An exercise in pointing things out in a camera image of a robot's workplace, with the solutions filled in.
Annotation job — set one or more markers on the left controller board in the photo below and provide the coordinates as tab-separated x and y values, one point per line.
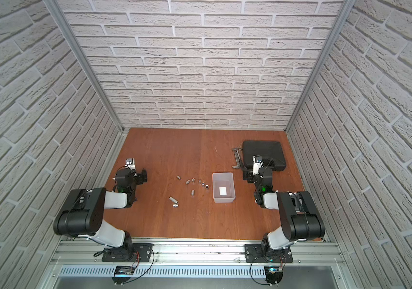
123	275

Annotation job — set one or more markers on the black plastic tool case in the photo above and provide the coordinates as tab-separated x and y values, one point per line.
270	151

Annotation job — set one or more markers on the right controller board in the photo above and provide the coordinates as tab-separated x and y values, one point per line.
273	275

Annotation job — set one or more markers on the controller board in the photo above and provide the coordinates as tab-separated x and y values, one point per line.
123	275
273	275

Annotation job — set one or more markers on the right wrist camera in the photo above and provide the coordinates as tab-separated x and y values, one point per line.
257	164

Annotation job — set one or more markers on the translucent plastic storage box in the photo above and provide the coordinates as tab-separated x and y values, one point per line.
224	179

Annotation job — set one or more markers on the aluminium rail frame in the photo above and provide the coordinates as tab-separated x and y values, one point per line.
185	258

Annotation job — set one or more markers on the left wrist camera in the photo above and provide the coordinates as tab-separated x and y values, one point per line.
130	162

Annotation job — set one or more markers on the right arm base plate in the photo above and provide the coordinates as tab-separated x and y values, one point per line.
256	253

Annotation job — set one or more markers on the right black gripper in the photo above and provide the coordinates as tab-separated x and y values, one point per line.
247	173

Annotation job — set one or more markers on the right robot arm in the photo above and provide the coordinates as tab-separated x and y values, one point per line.
299	217

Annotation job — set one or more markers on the white label in box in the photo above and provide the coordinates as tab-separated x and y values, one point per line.
223	191

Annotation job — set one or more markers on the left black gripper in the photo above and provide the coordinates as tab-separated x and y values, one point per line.
140	176

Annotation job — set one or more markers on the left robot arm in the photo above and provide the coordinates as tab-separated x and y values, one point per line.
82	214

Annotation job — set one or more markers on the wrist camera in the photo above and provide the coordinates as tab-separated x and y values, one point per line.
257	164
130	162

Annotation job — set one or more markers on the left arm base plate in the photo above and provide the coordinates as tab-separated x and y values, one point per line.
138	252

